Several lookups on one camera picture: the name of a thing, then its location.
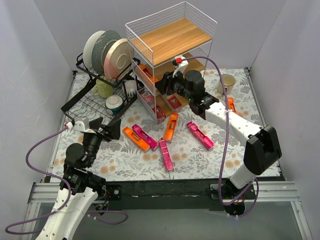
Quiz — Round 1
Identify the magenta toothpaste box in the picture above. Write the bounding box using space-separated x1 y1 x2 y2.
158 138 174 172
132 124 159 151
186 121 215 151

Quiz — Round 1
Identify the floral patterned table mat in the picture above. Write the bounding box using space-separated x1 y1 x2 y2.
52 69 263 181

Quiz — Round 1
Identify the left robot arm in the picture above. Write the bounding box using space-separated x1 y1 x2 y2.
37 117 122 240

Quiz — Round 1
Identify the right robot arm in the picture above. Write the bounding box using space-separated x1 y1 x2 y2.
155 70 282 199

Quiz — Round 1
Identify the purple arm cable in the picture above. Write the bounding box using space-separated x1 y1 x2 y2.
4 124 129 236
186 55 260 218

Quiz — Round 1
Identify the pink and cream plate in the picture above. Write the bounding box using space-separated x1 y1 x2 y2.
104 38 135 82

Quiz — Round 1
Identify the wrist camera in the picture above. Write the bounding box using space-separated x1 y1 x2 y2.
172 55 189 77
64 117 91 133

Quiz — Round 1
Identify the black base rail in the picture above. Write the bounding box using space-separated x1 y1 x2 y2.
96 177 257 211

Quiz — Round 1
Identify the orange toothpaste box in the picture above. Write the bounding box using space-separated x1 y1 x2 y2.
227 97 238 114
122 126 150 153
164 113 179 143
136 63 159 92

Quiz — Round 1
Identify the pale yellow mug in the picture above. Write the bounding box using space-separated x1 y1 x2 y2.
91 79 114 99

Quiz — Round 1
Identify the cream mug black handle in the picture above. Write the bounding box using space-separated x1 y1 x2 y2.
217 74 236 95

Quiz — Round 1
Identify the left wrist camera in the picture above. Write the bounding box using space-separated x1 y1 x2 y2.
64 117 91 133

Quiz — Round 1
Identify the white upside-down cup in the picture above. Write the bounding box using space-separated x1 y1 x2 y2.
124 80 137 98

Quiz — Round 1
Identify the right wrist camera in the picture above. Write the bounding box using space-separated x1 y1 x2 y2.
172 55 189 77

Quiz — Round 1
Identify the white wire three-tier shelf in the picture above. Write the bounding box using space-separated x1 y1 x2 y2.
125 1 218 116

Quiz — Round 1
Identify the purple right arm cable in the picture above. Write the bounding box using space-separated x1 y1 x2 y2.
186 55 260 218

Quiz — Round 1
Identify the white and teal bowl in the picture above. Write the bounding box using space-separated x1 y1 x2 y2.
105 95 124 115

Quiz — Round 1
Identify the black wire dish rack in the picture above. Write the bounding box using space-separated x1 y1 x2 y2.
61 53 137 125

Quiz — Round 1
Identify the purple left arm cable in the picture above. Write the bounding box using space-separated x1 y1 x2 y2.
4 124 129 236

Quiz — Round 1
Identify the red 3D toothpaste box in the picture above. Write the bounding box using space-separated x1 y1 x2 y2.
138 91 166 123
161 94 183 113

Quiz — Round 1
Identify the grey green patterned plate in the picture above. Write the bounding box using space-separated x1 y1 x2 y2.
91 30 121 75

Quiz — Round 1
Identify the cream white plate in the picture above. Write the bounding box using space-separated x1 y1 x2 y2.
83 30 105 70

